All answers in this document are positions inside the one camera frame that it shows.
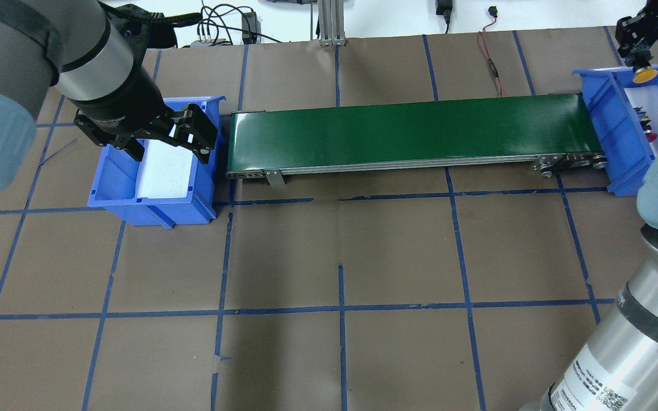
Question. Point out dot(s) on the aluminium frame post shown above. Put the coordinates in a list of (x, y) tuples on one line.
[(330, 28)]

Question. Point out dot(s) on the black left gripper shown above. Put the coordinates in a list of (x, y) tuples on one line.
[(125, 103)]

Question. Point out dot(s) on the blue plastic bin left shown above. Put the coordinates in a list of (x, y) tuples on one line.
[(113, 187)]

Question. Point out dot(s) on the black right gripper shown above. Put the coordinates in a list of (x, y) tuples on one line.
[(644, 31)]

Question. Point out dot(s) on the blue plastic bin right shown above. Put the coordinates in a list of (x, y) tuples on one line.
[(617, 126)]

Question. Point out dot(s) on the white foam pad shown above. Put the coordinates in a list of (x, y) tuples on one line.
[(165, 171), (647, 98)]

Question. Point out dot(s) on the black power adapter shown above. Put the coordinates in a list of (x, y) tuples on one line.
[(249, 27)]

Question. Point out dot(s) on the yellow mushroom push button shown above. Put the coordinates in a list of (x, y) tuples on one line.
[(643, 71)]

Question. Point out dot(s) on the white foam pad right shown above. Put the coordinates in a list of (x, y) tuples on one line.
[(647, 98)]

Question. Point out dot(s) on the white foam pad left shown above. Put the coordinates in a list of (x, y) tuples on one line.
[(165, 171)]

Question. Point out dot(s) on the red mushroom push button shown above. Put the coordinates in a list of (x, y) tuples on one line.
[(645, 123)]

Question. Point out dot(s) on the green conveyor belt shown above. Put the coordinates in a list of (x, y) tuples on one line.
[(553, 132)]

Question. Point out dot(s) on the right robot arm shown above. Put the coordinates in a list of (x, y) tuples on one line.
[(617, 367)]

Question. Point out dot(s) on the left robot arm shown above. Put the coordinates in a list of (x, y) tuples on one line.
[(92, 53)]

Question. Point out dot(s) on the blue plastic bin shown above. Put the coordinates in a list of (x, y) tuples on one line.
[(617, 126), (113, 187)]

